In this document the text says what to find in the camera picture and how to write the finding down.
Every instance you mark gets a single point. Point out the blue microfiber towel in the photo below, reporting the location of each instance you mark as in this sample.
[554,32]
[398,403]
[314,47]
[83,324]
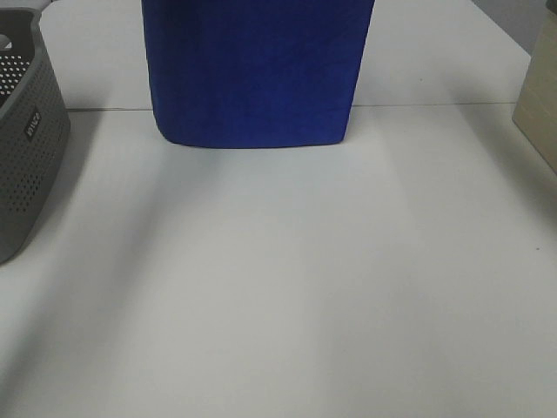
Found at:
[254,74]

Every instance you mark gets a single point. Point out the grey perforated plastic basket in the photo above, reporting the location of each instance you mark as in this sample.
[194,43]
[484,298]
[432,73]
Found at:
[35,126]

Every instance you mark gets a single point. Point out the beige box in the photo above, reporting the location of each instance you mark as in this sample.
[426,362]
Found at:
[535,111]

